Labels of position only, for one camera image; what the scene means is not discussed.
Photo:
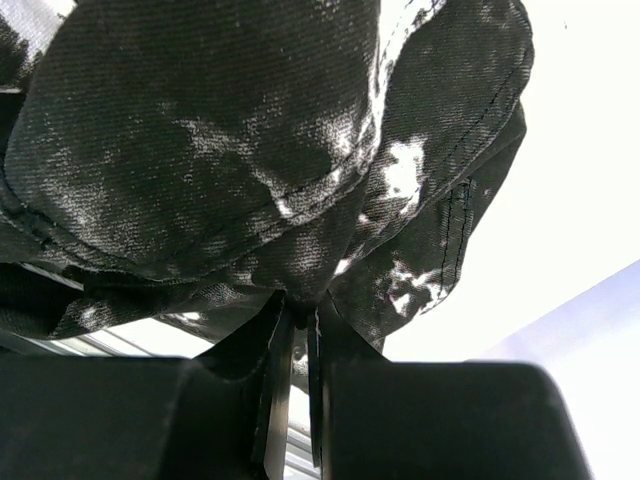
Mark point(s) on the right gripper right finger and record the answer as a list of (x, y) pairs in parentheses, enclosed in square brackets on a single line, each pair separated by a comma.
[(372, 418)]

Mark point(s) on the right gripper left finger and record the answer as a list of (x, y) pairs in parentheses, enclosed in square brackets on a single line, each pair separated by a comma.
[(221, 415)]

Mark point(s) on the black white tie-dye trousers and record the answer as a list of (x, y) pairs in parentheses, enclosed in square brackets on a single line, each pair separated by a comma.
[(185, 160)]

